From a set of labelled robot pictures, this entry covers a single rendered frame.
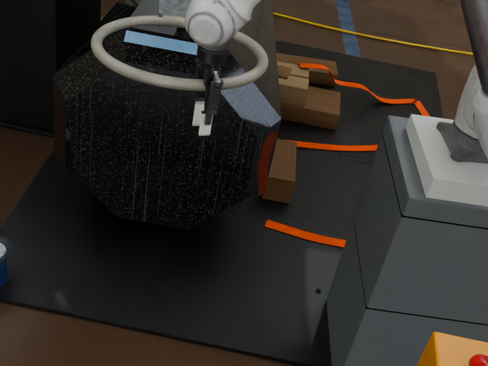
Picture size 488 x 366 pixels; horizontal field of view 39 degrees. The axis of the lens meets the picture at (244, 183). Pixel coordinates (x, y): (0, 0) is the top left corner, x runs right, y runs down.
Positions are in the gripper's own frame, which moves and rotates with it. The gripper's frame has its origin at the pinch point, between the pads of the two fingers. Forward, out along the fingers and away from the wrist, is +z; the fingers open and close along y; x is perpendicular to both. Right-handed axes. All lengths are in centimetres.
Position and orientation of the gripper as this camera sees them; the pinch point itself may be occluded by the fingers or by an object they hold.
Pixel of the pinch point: (202, 119)
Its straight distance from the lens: 177.5
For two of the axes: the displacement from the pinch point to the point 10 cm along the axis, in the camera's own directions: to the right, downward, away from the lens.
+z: -1.6, 8.3, 5.3
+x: -9.1, 0.7, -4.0
